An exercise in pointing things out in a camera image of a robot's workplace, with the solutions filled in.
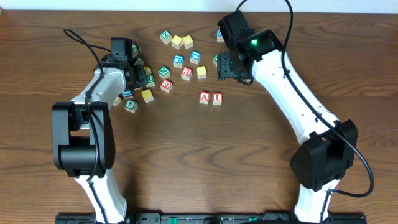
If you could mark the yellow block of pair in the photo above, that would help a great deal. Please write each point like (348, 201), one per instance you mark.
(187, 41)
(177, 42)

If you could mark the green letter N block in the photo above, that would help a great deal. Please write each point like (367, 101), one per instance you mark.
(164, 72)

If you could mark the yellow block left of pair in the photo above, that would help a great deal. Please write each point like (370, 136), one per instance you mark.
(177, 42)

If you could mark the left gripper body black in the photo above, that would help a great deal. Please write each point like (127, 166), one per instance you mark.
(140, 78)

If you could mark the blue number 2 block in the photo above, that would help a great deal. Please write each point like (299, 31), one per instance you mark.
(128, 93)

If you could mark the blue letter L block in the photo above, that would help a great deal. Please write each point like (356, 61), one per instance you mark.
(195, 57)

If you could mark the blue letter D block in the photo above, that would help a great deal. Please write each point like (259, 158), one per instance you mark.
(219, 36)

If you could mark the red letter U block centre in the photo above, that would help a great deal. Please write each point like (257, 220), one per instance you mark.
(186, 73)

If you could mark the green letter B block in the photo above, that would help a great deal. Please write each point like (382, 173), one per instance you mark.
(215, 60)

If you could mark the red letter E block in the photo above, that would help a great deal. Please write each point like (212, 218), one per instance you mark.
(166, 86)

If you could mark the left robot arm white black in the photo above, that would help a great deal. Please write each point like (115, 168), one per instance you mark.
(83, 140)

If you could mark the yellow block right of pair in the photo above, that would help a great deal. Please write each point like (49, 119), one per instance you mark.
(187, 41)

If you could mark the yellow letter S block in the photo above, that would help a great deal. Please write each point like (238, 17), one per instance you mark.
(201, 72)

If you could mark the green block under gripper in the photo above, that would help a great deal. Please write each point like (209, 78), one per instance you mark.
(131, 106)

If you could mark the green letter Z block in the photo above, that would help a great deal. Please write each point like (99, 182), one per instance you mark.
(166, 37)

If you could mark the red letter A block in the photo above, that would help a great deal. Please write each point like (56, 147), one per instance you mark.
(204, 97)

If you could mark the yellow block near R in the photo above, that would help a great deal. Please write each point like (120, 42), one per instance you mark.
(147, 70)

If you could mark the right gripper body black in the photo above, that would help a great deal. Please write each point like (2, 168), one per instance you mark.
(229, 68)

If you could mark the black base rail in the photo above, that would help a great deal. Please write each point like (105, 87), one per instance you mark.
(155, 218)

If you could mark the green number 1 block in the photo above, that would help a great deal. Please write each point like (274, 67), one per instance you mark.
(139, 61)

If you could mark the yellow block lower left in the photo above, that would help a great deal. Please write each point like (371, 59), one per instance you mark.
(147, 95)

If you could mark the red letter I block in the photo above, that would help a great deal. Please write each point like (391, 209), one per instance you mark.
(217, 98)

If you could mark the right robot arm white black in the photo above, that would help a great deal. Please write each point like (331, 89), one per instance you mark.
(326, 149)

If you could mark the blue letter P block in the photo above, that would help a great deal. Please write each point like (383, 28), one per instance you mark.
(178, 61)

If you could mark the green letter R block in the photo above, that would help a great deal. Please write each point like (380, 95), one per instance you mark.
(150, 81)

